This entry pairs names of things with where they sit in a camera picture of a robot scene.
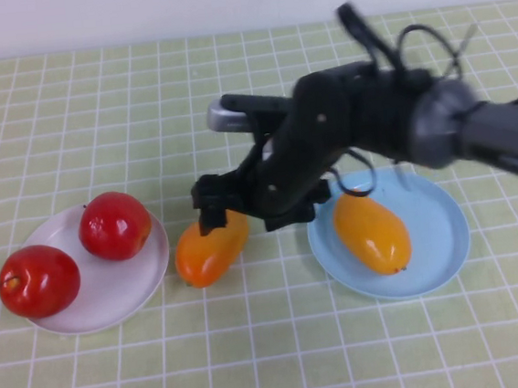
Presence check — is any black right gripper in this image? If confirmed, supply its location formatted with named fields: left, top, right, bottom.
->
left=184, top=102, right=359, bottom=239

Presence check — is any orange yellow mango fruit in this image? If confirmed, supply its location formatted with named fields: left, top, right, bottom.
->
left=330, top=185, right=416, bottom=281
left=170, top=208, right=255, bottom=290

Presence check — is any red apple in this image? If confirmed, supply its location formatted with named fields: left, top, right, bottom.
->
left=0, top=241, right=85, bottom=323
left=74, top=188, right=156, bottom=266

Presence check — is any white round plate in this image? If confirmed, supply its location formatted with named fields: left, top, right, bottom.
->
left=3, top=194, right=178, bottom=341

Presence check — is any light blue round plate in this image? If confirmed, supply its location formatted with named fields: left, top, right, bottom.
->
left=301, top=160, right=476, bottom=309

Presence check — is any green white checked tablecloth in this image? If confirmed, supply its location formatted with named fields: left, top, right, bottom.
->
left=0, top=0, right=518, bottom=388

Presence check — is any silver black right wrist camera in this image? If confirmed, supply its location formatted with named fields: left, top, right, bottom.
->
left=205, top=87, right=298, bottom=138

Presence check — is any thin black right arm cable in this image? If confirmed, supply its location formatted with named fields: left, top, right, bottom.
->
left=325, top=145, right=379, bottom=200

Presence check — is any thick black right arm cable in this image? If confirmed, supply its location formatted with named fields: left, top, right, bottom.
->
left=334, top=0, right=482, bottom=90

